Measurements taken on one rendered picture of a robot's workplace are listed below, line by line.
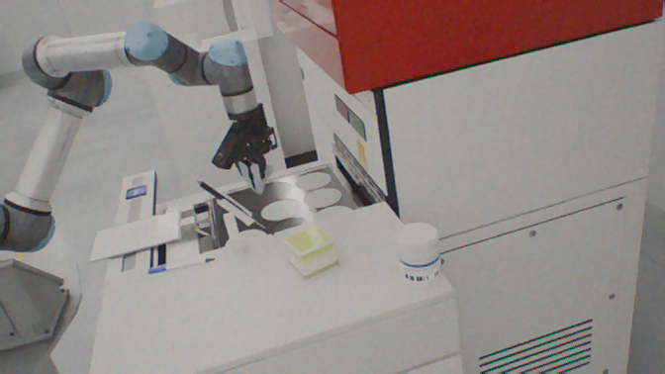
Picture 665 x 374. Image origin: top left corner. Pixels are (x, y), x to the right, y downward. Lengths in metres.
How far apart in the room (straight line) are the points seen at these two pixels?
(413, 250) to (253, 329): 0.30
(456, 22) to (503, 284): 0.70
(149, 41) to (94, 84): 0.41
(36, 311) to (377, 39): 0.94
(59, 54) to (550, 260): 1.29
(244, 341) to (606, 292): 1.12
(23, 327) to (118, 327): 0.37
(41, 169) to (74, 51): 0.36
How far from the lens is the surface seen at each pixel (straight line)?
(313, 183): 1.52
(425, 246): 0.93
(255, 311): 1.01
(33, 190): 1.58
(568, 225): 1.54
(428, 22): 1.16
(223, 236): 1.38
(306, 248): 1.01
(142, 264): 1.26
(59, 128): 1.56
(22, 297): 1.38
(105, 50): 1.28
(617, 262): 1.72
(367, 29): 1.11
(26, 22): 9.48
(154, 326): 1.06
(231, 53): 1.21
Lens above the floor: 1.58
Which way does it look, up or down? 27 degrees down
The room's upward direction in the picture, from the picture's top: 11 degrees counter-clockwise
